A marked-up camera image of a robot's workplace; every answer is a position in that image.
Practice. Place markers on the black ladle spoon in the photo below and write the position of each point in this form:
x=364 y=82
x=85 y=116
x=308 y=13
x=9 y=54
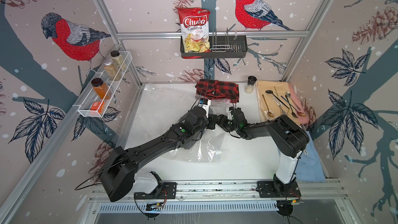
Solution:
x=274 y=95

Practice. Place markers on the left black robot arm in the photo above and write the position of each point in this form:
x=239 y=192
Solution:
x=118 y=172

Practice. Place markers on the glass shaker black lid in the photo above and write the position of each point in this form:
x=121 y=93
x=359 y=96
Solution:
x=251 y=81

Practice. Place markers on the spice jar black lid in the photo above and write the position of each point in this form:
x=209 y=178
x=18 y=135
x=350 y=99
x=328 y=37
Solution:
x=118 y=59

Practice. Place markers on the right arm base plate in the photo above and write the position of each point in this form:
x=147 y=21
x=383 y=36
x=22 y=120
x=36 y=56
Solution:
x=271 y=189

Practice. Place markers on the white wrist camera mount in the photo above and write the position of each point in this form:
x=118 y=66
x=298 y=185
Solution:
x=205 y=104

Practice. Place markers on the clear plastic vacuum bag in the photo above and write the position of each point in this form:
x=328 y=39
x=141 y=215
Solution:
x=163 y=106

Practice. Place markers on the black wire wall basket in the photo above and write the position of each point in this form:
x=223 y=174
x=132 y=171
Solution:
x=217 y=46

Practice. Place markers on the small orange box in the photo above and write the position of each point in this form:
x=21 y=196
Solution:
x=97 y=106

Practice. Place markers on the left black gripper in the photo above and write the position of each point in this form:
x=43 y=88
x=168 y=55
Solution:
x=212 y=118

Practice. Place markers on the folded blue cloth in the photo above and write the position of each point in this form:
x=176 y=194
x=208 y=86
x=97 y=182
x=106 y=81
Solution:
x=309 y=167

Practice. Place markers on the iridescent spoon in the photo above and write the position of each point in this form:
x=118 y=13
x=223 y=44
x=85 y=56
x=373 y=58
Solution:
x=298 y=109

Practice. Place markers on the clear acrylic wall shelf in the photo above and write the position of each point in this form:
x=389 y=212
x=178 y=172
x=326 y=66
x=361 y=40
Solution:
x=84 y=107

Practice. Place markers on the Chuba cassava chips bag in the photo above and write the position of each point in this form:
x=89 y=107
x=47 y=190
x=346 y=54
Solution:
x=194 y=25

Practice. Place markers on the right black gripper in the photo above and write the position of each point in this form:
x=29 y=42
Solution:
x=222 y=123

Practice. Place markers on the white handled fork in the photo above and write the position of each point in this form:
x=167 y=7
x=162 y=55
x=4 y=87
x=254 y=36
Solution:
x=280 y=106

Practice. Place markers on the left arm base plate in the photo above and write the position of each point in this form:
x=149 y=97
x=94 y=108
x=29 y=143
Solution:
x=163 y=191

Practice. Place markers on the spice jar silver lid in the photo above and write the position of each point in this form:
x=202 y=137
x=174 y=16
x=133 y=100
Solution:
x=111 y=69

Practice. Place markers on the gold spoon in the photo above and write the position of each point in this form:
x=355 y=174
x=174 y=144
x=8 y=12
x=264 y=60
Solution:
x=268 y=112

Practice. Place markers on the red black plaid cloth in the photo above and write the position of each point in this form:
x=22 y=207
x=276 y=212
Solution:
x=216 y=90

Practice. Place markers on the beige cloth napkin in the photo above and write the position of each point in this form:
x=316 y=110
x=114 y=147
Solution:
x=280 y=89

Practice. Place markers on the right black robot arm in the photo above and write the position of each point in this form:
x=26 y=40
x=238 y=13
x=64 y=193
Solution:
x=289 y=138

